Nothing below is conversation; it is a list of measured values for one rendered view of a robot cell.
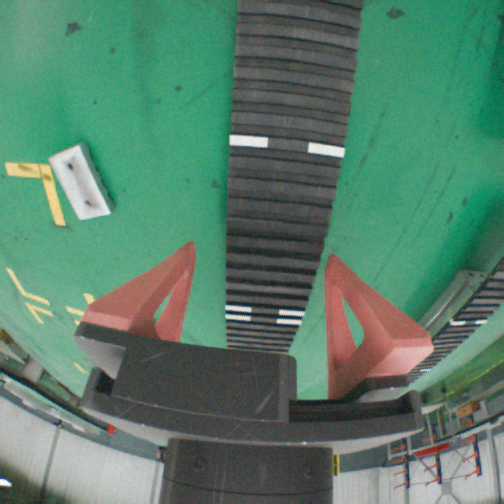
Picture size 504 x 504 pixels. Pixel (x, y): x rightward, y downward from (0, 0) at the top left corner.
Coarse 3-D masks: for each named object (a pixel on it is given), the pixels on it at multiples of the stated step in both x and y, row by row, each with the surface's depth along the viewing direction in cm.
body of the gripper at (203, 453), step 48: (96, 384) 6; (144, 432) 7; (192, 432) 5; (240, 432) 5; (288, 432) 5; (336, 432) 5; (384, 432) 5; (192, 480) 5; (240, 480) 5; (288, 480) 5
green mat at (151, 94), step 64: (0, 0) 5; (64, 0) 7; (128, 0) 7; (192, 0) 8; (384, 0) 7; (448, 0) 6; (0, 64) 8; (64, 64) 9; (128, 64) 10; (192, 64) 10; (384, 64) 9; (448, 64) 8; (0, 128) 11; (64, 128) 12; (128, 128) 12; (192, 128) 12; (384, 128) 11; (448, 128) 10; (0, 192) 15; (64, 192) 15; (128, 192) 15; (192, 192) 15; (384, 192) 14; (448, 192) 13; (0, 256) 21; (64, 256) 20; (128, 256) 19; (320, 256) 18; (384, 256) 17; (448, 256) 16; (0, 320) 36; (64, 320) 29; (192, 320) 24; (320, 320) 23; (64, 384) 65; (320, 384) 35
